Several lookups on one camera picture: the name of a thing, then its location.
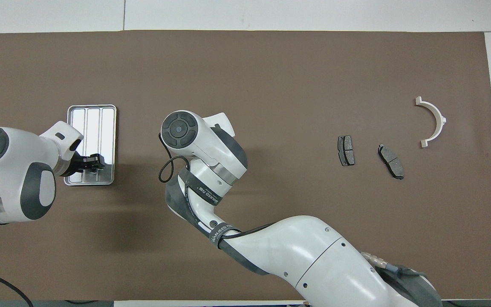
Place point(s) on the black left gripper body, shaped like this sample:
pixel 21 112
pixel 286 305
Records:
pixel 79 164

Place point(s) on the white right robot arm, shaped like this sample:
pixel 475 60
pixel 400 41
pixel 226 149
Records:
pixel 313 256

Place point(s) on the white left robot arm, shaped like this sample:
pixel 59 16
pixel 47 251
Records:
pixel 11 170

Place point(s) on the silver metal tray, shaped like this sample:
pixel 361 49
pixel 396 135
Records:
pixel 94 123

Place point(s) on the brown table mat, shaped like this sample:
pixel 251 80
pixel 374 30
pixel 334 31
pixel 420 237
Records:
pixel 313 76

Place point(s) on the short dark brake pad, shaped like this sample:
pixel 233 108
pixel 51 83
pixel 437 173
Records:
pixel 346 150

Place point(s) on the long dark brake pad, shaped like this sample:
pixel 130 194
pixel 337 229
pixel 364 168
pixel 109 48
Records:
pixel 391 161

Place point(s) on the white semicircular bracket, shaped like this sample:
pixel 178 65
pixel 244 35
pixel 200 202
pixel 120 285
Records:
pixel 436 108

